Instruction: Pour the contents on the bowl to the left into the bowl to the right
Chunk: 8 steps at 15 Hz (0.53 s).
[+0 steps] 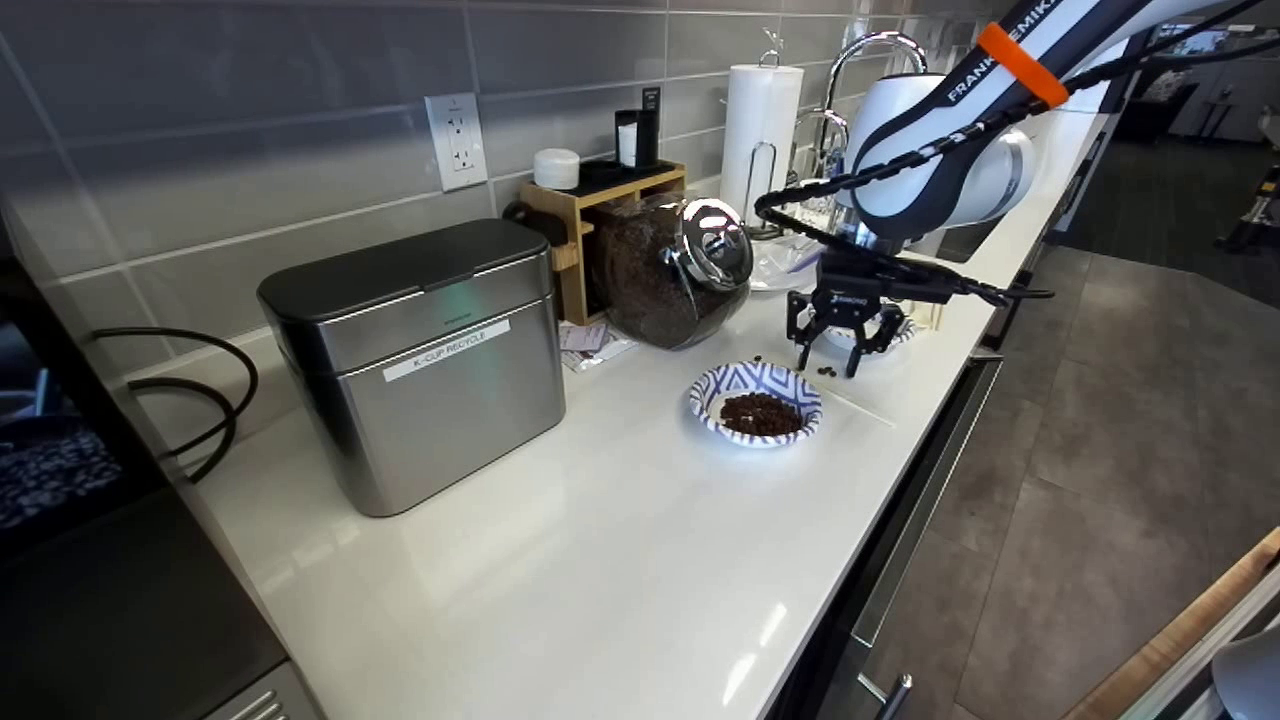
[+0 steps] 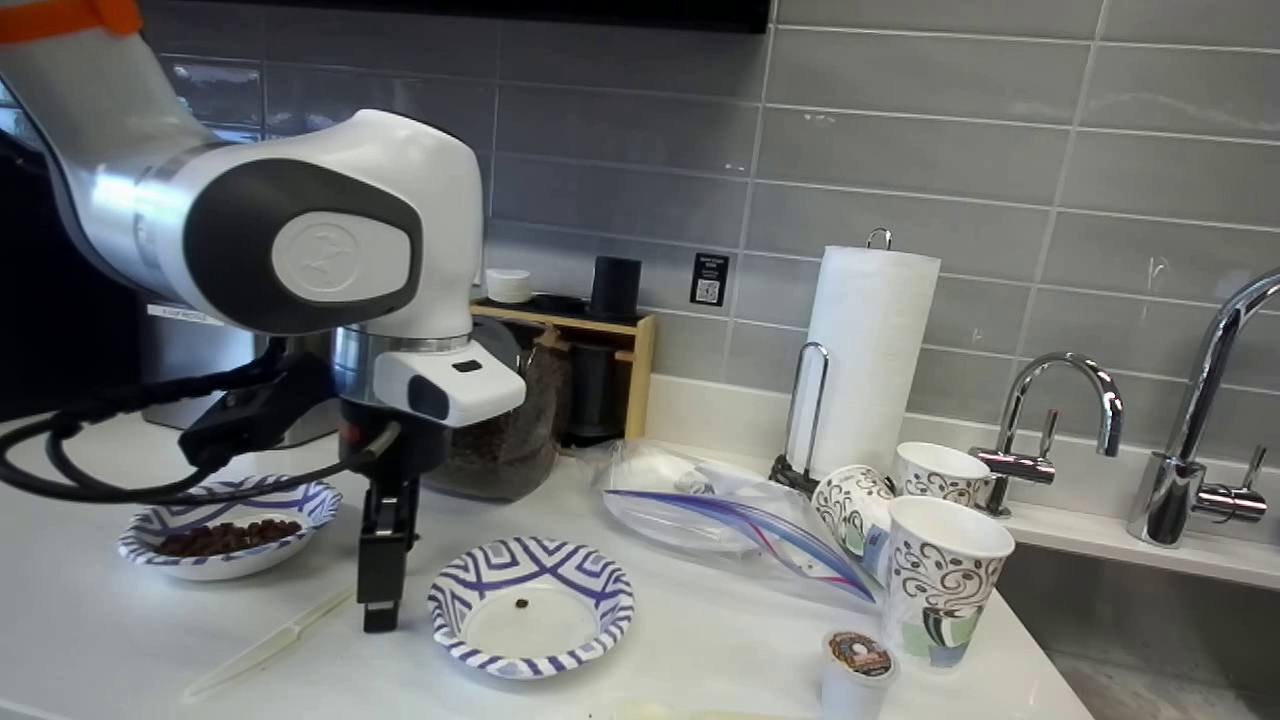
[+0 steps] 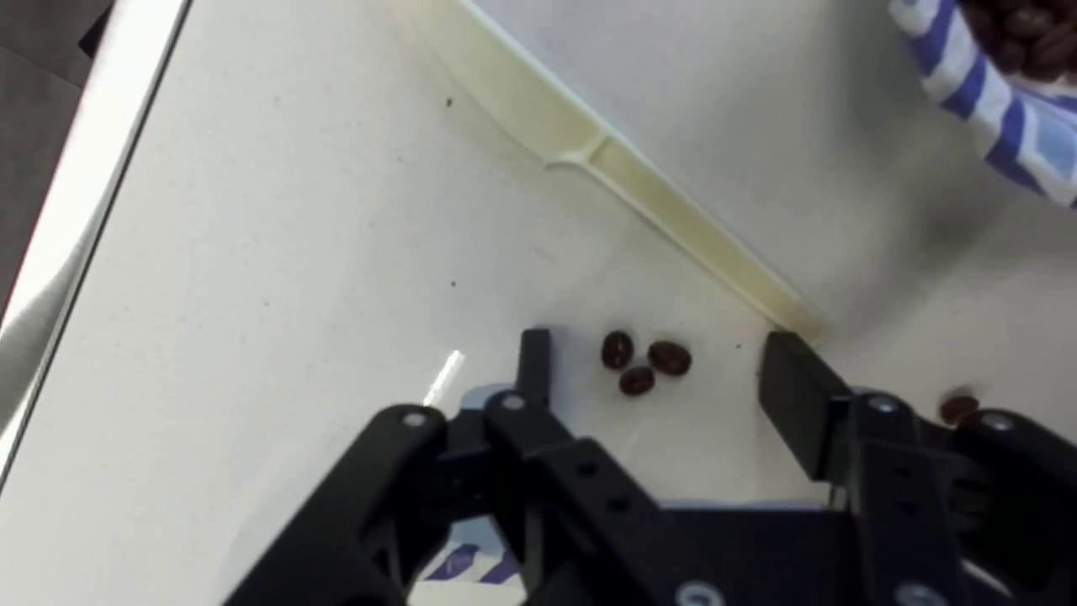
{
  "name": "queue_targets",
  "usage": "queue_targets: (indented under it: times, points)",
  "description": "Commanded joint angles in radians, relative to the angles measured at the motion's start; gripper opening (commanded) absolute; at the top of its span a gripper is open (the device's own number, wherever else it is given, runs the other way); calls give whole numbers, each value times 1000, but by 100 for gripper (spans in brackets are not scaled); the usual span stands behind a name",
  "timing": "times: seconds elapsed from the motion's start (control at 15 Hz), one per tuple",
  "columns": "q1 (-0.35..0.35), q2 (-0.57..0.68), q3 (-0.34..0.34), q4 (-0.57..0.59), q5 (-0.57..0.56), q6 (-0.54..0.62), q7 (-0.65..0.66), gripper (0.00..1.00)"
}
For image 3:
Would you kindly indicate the white plastic knife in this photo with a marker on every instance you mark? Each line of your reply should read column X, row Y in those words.
column 583, row 140

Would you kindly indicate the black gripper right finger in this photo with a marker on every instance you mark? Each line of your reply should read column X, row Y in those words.
column 895, row 471

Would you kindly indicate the coffee bean pile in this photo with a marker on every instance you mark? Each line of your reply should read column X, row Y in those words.
column 1032, row 34

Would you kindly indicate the loose coffee bean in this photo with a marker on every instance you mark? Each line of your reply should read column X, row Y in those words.
column 616, row 352
column 670, row 357
column 959, row 409
column 636, row 380

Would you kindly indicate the blue patterned paper bowl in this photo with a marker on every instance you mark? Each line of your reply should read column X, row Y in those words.
column 458, row 558
column 1011, row 121

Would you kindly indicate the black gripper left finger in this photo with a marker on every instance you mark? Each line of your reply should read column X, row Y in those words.
column 574, row 483

